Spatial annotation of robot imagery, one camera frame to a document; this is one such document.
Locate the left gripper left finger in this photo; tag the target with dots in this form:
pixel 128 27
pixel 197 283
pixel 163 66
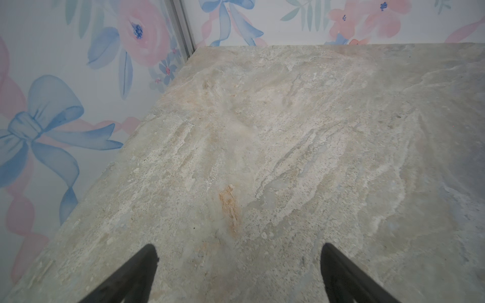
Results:
pixel 132 282

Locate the left aluminium corner post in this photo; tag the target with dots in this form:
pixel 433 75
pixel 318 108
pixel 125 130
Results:
pixel 183 32

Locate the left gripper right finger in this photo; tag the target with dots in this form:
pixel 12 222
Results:
pixel 345 282

